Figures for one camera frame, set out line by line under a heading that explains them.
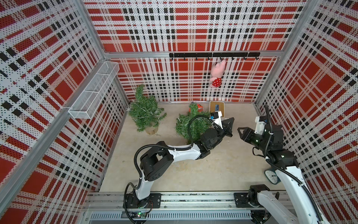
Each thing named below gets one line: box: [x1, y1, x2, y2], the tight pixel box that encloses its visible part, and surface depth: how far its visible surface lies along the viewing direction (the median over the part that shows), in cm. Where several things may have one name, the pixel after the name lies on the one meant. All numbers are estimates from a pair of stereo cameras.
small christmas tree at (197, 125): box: [174, 102, 213, 145], surface depth 75 cm
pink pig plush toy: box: [209, 58, 227, 88], surface depth 95 cm
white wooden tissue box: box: [208, 100, 226, 119], surface depth 114 cm
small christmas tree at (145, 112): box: [127, 84, 167, 135], surface depth 84 cm
